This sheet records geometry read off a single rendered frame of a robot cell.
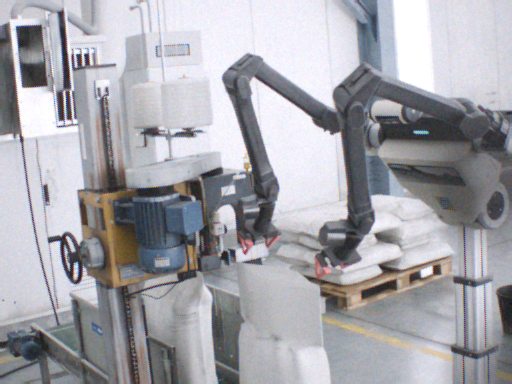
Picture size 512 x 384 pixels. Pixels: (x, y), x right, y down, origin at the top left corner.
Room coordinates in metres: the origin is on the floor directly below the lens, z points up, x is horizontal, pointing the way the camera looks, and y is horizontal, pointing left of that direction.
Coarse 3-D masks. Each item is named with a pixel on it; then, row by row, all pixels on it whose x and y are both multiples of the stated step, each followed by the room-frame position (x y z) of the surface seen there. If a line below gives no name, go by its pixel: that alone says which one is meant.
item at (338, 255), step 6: (330, 246) 2.13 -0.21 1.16; (336, 246) 2.10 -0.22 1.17; (342, 246) 2.08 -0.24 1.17; (324, 252) 2.11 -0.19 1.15; (330, 252) 2.11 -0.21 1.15; (336, 252) 2.10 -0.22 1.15; (342, 252) 2.08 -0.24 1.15; (348, 252) 2.08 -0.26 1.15; (354, 252) 2.14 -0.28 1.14; (330, 258) 2.09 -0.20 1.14; (336, 258) 2.10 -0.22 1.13; (342, 258) 2.10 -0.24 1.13; (348, 258) 2.10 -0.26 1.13; (354, 258) 2.12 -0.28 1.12; (330, 264) 2.09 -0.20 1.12; (336, 264) 2.08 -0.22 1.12
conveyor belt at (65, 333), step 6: (66, 324) 4.05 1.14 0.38; (72, 324) 4.04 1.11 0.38; (48, 330) 3.96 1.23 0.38; (54, 330) 3.95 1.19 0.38; (60, 330) 3.95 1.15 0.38; (66, 330) 3.94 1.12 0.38; (72, 330) 3.93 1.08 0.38; (54, 336) 3.84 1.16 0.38; (60, 336) 3.84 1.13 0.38; (66, 336) 3.83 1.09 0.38; (72, 336) 3.83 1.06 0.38; (66, 342) 3.73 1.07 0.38; (72, 342) 3.72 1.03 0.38; (72, 348) 3.63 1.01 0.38; (222, 378) 3.09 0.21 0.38
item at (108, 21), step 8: (80, 0) 5.75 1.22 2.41; (88, 0) 5.66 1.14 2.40; (104, 0) 5.66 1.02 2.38; (112, 0) 5.70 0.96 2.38; (120, 0) 5.79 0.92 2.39; (80, 8) 5.76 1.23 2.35; (88, 8) 5.67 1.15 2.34; (104, 8) 5.66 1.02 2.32; (112, 8) 5.69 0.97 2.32; (120, 8) 5.78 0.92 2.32; (88, 16) 5.67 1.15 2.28; (104, 16) 5.66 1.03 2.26; (112, 16) 5.69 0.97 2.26; (120, 16) 5.76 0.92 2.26; (104, 24) 5.65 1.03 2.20; (112, 24) 5.68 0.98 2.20; (120, 24) 5.75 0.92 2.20
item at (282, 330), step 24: (240, 264) 2.57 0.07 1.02; (240, 288) 2.59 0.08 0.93; (264, 288) 2.34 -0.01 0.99; (288, 288) 2.28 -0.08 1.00; (312, 288) 2.22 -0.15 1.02; (264, 312) 2.35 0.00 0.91; (288, 312) 2.28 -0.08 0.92; (312, 312) 2.22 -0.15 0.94; (240, 336) 2.48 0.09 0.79; (264, 336) 2.34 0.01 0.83; (288, 336) 2.29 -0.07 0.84; (312, 336) 2.23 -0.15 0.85; (240, 360) 2.49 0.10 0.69; (264, 360) 2.33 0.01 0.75; (288, 360) 2.25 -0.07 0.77; (312, 360) 2.24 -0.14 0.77
